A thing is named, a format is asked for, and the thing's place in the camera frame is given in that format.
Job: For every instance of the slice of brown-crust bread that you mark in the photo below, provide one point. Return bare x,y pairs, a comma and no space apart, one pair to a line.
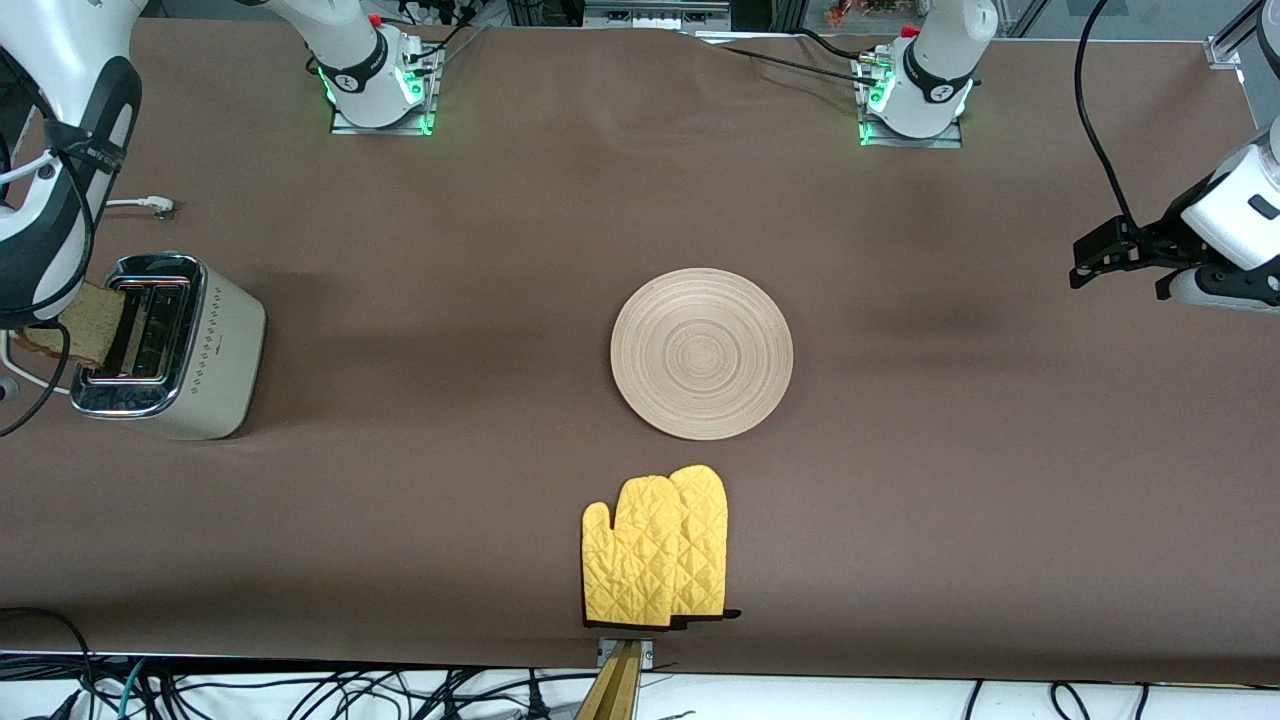
85,325

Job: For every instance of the aluminium corner bracket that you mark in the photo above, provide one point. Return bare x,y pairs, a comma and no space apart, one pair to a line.
1222,52

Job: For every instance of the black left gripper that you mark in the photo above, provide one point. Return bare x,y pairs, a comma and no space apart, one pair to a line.
1157,240

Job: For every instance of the cream and chrome toaster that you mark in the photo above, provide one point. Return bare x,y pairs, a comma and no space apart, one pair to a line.
220,370

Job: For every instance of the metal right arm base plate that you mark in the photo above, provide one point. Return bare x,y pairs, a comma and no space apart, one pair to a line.
385,130

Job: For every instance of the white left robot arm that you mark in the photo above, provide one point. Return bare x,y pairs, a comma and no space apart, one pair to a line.
1240,210

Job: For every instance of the small metal mounting bracket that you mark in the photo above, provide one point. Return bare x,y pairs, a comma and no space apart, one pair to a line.
645,652

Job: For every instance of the yellow quilted mitt with thumb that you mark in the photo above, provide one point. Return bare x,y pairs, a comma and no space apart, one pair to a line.
630,560

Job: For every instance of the round light wooden plate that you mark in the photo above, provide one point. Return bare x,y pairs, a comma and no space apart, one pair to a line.
700,353

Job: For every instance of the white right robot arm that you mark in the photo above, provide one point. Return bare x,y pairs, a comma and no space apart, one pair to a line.
40,40

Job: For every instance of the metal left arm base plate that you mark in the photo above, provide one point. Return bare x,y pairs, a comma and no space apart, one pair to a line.
910,143

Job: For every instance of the yellow quilted mitt black loop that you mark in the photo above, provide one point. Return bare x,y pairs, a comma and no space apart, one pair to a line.
705,540

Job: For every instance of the aluminium frame profile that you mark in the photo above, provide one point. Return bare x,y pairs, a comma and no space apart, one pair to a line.
650,15

